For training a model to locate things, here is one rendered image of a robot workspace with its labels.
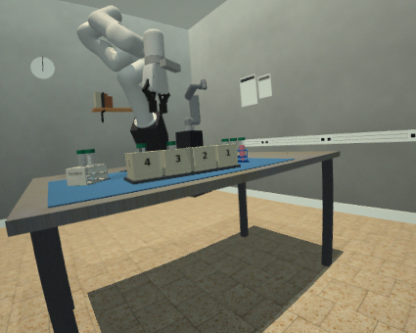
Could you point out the beige block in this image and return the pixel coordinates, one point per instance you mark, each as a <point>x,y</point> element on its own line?
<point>143,165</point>
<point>176,161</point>
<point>226,155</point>
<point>202,158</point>

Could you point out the blue bench mat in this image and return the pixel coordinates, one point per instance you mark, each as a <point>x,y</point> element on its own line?
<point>60,195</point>

